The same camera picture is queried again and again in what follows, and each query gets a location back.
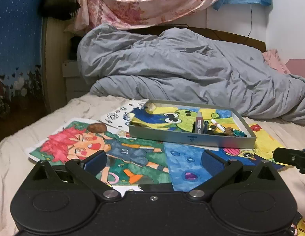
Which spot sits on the black hanging bag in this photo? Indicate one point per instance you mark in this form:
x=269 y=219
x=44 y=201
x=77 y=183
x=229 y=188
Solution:
x=60 y=5

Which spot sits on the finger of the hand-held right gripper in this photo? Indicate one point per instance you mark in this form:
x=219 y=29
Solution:
x=287 y=156

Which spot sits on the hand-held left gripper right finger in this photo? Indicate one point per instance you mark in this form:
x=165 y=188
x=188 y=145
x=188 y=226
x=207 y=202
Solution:
x=211 y=162

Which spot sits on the brown wooden headboard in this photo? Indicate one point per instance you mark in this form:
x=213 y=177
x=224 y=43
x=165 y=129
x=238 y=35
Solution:
x=255 y=44

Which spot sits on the beige wooden board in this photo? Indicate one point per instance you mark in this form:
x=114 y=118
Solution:
x=55 y=59

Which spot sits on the red-haired character drawing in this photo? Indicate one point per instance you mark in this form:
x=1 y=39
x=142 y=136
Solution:
x=68 y=147

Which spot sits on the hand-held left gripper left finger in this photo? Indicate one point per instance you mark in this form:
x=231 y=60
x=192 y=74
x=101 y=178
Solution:
x=94 y=161

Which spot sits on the yellow drawing with red lips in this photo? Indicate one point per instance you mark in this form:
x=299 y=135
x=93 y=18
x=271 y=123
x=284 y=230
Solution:
x=265 y=140

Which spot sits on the white bedside cabinet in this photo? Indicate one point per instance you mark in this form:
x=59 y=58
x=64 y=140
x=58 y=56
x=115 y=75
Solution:
x=71 y=78

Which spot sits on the pink floral cloth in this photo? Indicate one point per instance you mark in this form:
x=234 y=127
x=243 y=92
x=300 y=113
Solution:
x=142 y=7

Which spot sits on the grey shallow box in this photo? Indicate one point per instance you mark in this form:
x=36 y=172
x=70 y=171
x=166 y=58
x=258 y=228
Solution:
x=191 y=139

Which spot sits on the pink crumpled cloth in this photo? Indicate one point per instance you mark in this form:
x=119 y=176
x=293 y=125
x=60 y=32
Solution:
x=274 y=60

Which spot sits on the small brown walnut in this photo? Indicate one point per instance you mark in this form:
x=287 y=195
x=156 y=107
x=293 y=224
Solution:
x=229 y=131

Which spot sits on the green frog drawing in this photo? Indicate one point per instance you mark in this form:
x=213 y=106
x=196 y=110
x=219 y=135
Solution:
x=182 y=120

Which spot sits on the blue printed curtain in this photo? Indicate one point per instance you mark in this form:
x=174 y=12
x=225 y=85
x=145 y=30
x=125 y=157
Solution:
x=17 y=41

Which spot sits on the burgundy stick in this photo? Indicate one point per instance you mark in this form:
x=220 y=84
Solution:
x=199 y=124

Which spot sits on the white marker pen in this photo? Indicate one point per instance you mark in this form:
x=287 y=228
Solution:
x=217 y=125

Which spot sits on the blue painted drawing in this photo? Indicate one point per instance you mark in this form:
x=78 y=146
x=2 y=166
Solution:
x=182 y=162

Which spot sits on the grey duvet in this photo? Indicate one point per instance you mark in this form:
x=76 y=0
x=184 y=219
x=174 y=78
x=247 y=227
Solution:
x=179 y=66

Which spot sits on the black-and-white flower drawing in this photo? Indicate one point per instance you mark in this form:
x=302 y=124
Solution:
x=115 y=116

